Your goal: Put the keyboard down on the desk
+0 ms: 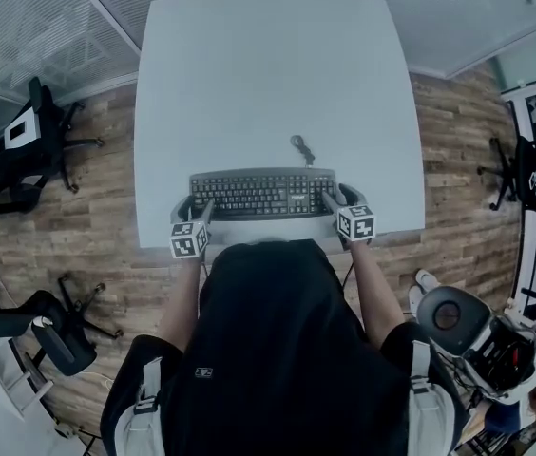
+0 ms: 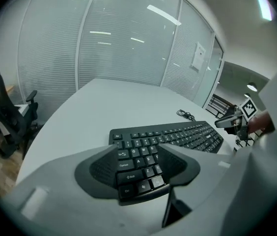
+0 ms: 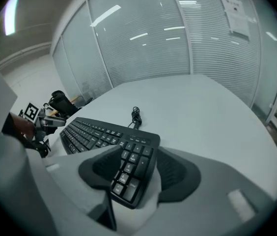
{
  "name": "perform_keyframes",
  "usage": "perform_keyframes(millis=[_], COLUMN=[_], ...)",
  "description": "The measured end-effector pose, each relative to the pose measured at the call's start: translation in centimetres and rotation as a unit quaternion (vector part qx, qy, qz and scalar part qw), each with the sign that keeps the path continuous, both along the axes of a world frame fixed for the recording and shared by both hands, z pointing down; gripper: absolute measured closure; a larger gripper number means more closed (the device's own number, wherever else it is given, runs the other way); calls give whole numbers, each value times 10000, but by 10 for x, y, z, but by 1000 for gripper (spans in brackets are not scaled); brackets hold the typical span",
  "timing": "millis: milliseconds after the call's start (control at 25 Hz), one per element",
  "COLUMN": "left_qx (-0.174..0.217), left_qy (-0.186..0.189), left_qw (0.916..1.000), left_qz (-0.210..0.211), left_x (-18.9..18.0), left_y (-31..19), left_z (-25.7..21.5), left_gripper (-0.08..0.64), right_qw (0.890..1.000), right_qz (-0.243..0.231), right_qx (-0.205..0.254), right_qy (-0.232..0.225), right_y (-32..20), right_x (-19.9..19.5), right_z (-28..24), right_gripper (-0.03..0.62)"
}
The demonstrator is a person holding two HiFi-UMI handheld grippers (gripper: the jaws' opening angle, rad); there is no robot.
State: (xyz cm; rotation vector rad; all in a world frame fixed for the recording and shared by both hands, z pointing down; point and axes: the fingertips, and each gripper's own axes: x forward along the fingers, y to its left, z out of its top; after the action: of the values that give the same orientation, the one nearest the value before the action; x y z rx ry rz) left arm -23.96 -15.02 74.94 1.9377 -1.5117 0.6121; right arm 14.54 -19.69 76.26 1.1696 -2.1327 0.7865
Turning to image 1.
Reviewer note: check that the black office chair white box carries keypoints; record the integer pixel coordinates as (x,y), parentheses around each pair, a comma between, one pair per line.
(35,155)

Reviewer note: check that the person's left forearm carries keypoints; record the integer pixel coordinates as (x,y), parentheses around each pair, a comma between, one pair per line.
(180,297)

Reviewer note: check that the person's black shirt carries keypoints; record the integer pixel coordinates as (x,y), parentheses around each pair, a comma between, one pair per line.
(273,349)

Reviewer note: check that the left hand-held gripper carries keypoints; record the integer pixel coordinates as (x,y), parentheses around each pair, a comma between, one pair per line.
(188,240)

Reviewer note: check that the white step stool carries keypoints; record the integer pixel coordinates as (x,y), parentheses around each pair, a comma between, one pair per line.
(11,378)

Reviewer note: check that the person's right forearm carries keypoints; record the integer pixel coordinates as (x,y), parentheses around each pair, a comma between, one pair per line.
(376,292)

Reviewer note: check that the black keyboard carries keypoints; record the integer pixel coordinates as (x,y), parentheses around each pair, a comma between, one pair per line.
(263,193)

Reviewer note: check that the white desk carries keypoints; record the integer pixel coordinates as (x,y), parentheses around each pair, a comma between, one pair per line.
(273,79)

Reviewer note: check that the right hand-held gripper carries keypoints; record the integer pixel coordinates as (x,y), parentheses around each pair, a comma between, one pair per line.
(356,222)

